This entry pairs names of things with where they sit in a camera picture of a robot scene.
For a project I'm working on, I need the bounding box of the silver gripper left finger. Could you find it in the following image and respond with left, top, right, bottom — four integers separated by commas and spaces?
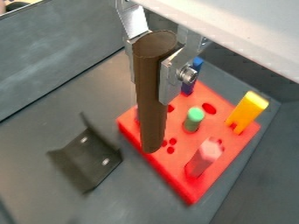
116, 0, 150, 81

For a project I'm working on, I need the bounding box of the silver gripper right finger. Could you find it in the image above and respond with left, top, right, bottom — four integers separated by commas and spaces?
159, 25, 211, 105

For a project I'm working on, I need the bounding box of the brown oval peg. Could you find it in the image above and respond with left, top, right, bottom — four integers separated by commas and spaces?
132, 31, 176, 153

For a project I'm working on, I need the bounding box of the red peg board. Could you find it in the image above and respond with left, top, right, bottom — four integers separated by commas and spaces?
116, 80, 262, 206

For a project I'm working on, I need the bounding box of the dark blue peg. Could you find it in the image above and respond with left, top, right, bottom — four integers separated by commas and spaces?
182, 57, 203, 95

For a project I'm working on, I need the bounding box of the green round peg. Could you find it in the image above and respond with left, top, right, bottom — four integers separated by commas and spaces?
183, 107, 204, 133

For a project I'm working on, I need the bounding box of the yellow notched peg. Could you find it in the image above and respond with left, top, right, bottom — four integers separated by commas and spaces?
224, 91, 268, 135

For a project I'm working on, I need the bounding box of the pink hexagonal peg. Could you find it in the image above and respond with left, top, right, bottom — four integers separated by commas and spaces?
184, 137, 224, 179

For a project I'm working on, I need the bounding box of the black angled bracket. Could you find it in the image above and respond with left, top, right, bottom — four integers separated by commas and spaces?
47, 113, 123, 194

